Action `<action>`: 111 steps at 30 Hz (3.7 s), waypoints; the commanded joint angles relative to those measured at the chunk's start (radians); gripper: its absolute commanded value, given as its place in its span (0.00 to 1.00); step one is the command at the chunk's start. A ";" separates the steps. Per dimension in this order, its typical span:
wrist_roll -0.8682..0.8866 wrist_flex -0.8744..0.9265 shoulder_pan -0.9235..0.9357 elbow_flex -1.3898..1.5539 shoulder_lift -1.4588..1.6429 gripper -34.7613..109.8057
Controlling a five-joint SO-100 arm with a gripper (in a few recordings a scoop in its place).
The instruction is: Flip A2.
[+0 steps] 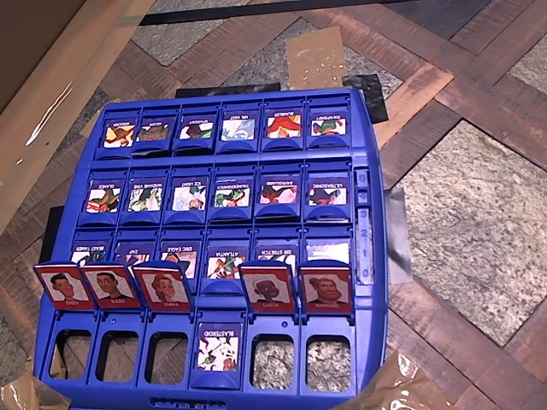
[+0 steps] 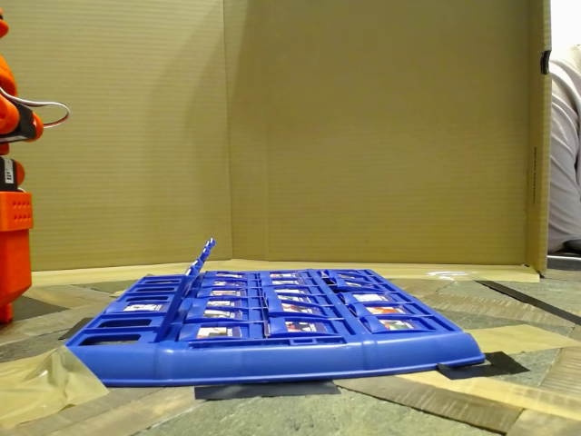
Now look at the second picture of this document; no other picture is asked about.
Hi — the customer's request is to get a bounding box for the person in white shirt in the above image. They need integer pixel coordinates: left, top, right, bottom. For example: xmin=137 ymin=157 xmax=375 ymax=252
xmin=547 ymin=43 xmax=581 ymax=255

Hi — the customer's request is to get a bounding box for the Mr Mist flip tile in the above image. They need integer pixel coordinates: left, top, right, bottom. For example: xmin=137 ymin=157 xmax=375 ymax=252
xmin=338 ymin=292 xmax=405 ymax=305

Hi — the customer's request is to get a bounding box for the Thundershock flip tile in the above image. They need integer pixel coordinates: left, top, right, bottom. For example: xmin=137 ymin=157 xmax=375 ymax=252
xmin=262 ymin=292 xmax=319 ymax=304

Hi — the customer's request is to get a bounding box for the black tape piece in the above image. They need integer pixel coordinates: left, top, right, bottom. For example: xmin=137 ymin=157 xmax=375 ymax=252
xmin=437 ymin=351 xmax=531 ymax=381

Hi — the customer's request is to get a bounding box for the card Blastered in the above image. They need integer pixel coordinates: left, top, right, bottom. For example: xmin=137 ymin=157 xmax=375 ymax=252
xmin=111 ymin=299 xmax=172 ymax=315

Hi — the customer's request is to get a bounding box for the blue flap with Atlanta card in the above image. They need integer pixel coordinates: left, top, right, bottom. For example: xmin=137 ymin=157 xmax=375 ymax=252
xmin=192 ymin=297 xmax=251 ymax=310

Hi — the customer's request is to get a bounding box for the crumpled brown packing tape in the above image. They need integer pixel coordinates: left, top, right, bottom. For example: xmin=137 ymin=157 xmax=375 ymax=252
xmin=0 ymin=344 xmax=110 ymax=431

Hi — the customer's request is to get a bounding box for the red card Raphael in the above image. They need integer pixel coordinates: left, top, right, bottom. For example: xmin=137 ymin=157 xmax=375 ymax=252
xmin=155 ymin=268 xmax=200 ymax=342

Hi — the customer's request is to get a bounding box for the Ice Light flip tile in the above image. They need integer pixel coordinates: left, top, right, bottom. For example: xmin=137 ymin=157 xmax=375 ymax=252
xmin=261 ymin=285 xmax=314 ymax=295

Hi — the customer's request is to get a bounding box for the flat brown tape patch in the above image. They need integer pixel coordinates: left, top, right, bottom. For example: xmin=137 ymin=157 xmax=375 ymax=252
xmin=471 ymin=324 xmax=581 ymax=354

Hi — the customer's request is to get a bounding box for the green creature flip tile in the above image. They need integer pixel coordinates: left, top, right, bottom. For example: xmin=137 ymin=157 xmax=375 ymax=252
xmin=330 ymin=280 xmax=387 ymax=293

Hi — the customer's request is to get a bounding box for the blue-framed Safeguard character card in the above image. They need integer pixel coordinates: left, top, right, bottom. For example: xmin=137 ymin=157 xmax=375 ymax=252
xmin=265 ymin=302 xmax=330 ymax=318

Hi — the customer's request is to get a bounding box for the blue flap with glare-washed card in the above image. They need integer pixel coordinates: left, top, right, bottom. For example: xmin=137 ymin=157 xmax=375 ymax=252
xmin=179 ymin=322 xmax=249 ymax=342

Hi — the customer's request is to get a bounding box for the Swampsey flip tile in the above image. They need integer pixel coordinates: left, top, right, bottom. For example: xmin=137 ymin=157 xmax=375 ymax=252
xmin=360 ymin=315 xmax=439 ymax=336

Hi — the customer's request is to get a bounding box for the servo wire bundle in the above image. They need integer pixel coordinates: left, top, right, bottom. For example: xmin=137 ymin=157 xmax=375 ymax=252
xmin=0 ymin=88 xmax=72 ymax=132

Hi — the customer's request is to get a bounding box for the Bubbles flip tile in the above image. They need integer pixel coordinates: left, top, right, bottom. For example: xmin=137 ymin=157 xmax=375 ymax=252
xmin=349 ymin=302 xmax=421 ymax=318

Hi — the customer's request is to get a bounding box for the blue-framed Ultrasonic character card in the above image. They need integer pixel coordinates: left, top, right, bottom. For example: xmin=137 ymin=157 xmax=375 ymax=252
xmin=267 ymin=316 xmax=344 ymax=340

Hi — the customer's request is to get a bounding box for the blue-framed Zap character card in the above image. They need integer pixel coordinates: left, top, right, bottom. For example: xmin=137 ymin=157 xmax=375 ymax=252
xmin=202 ymin=279 xmax=253 ymax=290

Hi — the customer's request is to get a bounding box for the Gecko flip tile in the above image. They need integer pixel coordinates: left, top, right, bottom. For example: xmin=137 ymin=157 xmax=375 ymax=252
xmin=324 ymin=271 xmax=378 ymax=282

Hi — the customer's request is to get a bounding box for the blue flap with Sir Stretch card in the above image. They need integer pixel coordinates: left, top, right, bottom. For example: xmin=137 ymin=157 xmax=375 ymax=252
xmin=185 ymin=308 xmax=251 ymax=324

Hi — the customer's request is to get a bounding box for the blue guessing game board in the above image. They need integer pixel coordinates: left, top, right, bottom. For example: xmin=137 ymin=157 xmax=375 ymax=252
xmin=65 ymin=267 xmax=487 ymax=388

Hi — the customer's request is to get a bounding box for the long black tape strip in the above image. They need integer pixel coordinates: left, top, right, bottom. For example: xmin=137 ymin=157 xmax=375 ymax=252
xmin=476 ymin=279 xmax=581 ymax=327

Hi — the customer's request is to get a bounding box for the brown cardboard box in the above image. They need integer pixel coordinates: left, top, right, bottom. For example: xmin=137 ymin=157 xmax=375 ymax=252
xmin=0 ymin=0 xmax=553 ymax=287

